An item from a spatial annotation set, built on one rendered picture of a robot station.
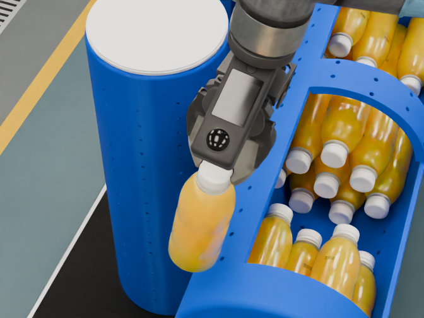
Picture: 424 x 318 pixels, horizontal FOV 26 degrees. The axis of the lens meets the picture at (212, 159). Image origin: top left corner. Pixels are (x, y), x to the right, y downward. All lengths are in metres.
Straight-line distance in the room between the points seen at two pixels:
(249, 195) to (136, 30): 0.59
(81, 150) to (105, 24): 1.19
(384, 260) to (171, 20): 0.65
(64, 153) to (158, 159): 1.10
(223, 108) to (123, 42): 0.87
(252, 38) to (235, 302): 0.42
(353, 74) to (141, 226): 0.82
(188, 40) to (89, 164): 1.22
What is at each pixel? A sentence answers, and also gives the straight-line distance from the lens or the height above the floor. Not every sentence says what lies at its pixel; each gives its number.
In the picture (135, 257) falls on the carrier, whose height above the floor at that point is 0.39.
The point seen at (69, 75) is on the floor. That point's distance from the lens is 3.20.
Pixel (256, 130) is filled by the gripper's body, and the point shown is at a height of 1.51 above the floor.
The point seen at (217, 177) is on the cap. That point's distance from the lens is 1.04.
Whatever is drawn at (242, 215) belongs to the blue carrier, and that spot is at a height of 1.20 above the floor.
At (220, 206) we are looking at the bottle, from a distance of 1.07.
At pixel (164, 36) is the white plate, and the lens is 1.78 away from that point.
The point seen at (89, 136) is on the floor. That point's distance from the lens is 3.00.
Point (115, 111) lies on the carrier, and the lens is 1.83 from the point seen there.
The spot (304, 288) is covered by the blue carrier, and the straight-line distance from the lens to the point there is 1.19.
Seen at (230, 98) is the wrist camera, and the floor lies 1.57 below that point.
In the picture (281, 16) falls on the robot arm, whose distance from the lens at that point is 0.87.
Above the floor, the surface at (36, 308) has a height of 0.15.
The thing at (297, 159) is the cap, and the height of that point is 1.12.
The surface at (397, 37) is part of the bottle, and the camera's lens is 1.82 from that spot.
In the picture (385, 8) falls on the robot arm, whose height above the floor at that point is 1.67.
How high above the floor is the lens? 2.24
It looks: 50 degrees down
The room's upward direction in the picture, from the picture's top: straight up
